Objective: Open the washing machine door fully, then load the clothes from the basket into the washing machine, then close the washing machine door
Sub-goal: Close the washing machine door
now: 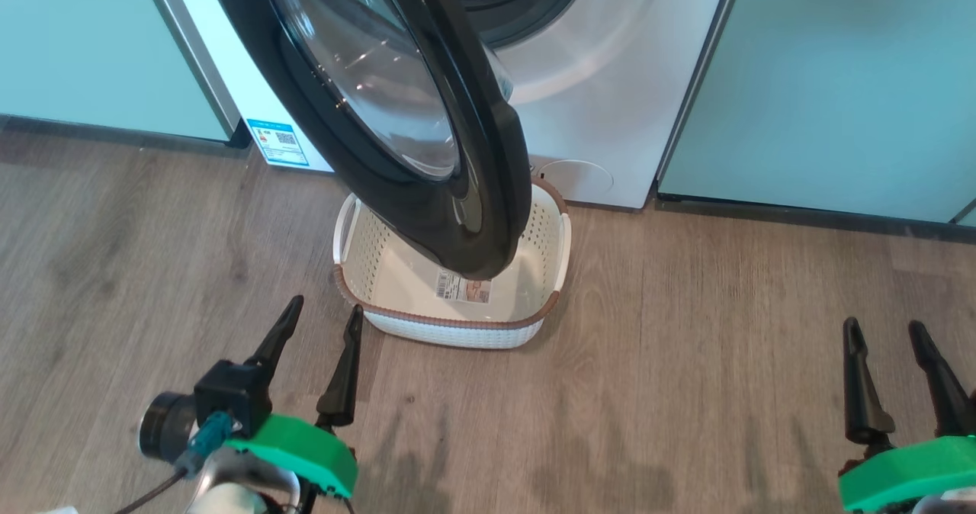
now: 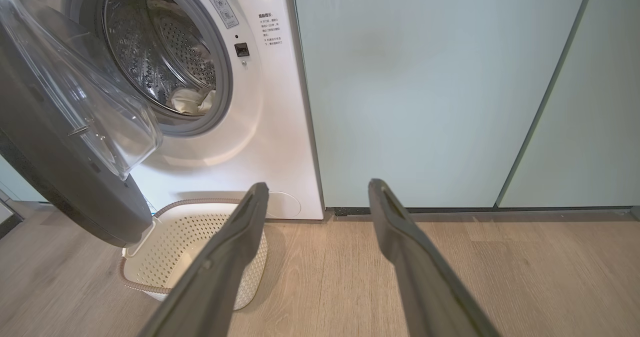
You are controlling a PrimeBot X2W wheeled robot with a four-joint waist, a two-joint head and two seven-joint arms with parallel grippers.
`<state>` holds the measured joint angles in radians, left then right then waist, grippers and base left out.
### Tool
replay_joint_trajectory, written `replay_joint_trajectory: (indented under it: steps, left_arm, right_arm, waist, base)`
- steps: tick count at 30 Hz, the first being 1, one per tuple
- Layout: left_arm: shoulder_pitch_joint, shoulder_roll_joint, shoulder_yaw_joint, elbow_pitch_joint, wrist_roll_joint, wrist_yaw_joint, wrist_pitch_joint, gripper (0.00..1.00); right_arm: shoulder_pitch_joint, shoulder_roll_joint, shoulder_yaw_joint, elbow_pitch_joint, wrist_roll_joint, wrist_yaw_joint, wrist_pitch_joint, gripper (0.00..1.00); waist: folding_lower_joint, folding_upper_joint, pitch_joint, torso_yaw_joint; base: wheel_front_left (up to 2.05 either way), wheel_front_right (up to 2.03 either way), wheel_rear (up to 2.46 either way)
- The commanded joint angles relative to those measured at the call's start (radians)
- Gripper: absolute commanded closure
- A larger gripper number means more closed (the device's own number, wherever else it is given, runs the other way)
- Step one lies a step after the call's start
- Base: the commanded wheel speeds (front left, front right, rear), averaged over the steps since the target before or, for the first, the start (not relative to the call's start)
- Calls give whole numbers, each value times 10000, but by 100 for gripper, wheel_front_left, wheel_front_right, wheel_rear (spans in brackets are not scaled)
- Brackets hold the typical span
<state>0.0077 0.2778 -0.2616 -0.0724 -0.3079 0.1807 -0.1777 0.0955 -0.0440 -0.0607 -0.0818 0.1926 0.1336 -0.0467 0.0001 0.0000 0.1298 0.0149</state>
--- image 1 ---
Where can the cream perforated laundry basket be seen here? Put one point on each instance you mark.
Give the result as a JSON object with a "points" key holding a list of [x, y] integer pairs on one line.
{"points": [[457, 327]]}

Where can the white front-load washing machine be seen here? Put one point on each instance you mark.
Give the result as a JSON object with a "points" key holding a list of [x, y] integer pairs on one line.
{"points": [[610, 79]]}

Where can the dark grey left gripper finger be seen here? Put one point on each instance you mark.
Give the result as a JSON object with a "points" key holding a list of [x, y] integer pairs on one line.
{"points": [[345, 384], [280, 338]]}

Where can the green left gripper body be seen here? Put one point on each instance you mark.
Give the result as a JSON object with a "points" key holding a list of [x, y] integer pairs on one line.
{"points": [[305, 449]]}

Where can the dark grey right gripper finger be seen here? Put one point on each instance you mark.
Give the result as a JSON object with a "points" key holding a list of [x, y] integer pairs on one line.
{"points": [[865, 407], [945, 392]]}

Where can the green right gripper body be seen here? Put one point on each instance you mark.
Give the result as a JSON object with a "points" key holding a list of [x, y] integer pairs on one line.
{"points": [[907, 476]]}

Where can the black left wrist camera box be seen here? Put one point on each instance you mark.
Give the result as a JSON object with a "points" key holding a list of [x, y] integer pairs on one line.
{"points": [[232, 396]]}

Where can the dark round washing machine door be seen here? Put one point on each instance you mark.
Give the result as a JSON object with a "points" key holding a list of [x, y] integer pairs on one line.
{"points": [[488, 155]]}

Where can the white basket label sticker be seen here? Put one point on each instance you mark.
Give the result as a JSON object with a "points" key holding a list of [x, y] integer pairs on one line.
{"points": [[465, 287]]}

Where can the round drain filter cover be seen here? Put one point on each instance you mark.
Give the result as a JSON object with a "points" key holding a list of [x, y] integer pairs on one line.
{"points": [[579, 178]]}

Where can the wide pale green cabinet panel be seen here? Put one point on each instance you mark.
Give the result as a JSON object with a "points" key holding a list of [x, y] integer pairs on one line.
{"points": [[839, 79]]}

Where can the blue energy label sticker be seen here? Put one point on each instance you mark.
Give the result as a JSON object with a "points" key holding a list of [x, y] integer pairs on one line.
{"points": [[278, 142]]}

